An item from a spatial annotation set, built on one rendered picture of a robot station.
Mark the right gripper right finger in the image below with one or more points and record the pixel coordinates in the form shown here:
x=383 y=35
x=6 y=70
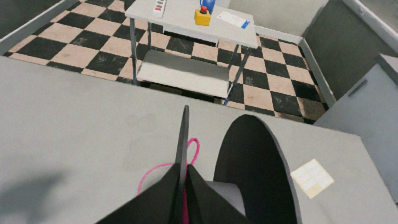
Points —
x=205 y=205

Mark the black cable reel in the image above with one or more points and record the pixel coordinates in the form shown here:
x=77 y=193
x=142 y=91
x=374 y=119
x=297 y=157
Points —
x=251 y=173

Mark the pink cable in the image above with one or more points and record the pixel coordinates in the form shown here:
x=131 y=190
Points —
x=185 y=217

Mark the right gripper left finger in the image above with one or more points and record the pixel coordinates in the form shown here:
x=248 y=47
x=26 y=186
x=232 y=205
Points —
x=154 y=205

